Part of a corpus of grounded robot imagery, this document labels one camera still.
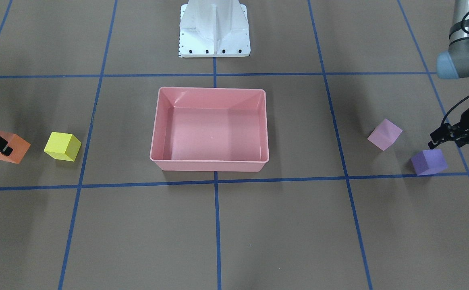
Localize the orange foam block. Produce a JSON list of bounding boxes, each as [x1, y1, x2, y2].
[[0, 131, 30, 164]]

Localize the purple foam block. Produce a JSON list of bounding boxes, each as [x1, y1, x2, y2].
[[410, 149, 448, 176]]

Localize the yellow foam block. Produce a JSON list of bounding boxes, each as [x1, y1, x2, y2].
[[44, 132, 82, 162]]

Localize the pink plastic bin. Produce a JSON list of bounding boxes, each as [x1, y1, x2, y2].
[[150, 87, 270, 172]]

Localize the pink foam block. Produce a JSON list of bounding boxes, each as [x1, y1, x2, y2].
[[367, 119, 403, 151]]

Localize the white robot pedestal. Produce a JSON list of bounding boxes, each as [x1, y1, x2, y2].
[[178, 0, 251, 58]]

